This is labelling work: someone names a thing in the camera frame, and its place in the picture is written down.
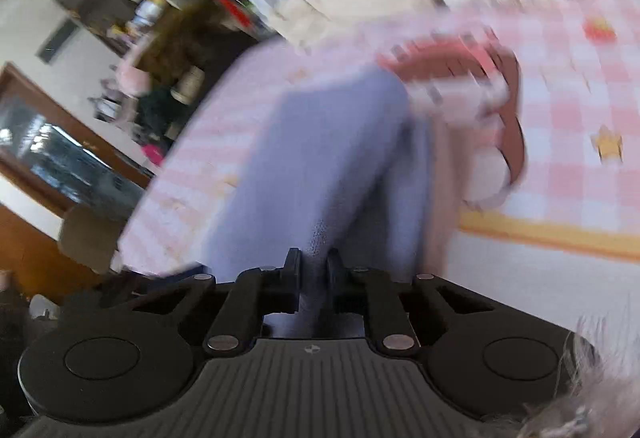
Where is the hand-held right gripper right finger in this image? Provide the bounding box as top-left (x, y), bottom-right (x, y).
top-left (326, 248), bottom-right (495, 355)

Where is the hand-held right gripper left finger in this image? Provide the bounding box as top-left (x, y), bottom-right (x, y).
top-left (132, 247), bottom-right (303, 359)

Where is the mauve and blue knit sweater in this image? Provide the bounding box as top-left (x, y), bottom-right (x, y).
top-left (202, 68), bottom-right (465, 340)

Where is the tan cardboard box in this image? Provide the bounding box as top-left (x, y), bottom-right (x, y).
top-left (57, 202), bottom-right (132, 275)

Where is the dark olive cloth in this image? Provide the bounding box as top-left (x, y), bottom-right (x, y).
top-left (134, 7), bottom-right (262, 141)

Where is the wooden framed glass cabinet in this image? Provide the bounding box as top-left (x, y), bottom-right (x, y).
top-left (0, 62), bottom-right (157, 220)

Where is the fuzzy grey sleeve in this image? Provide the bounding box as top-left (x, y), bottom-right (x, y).
top-left (517, 313), bottom-right (640, 438)

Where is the pink plaid bed sheet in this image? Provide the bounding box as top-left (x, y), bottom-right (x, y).
top-left (116, 0), bottom-right (640, 349)

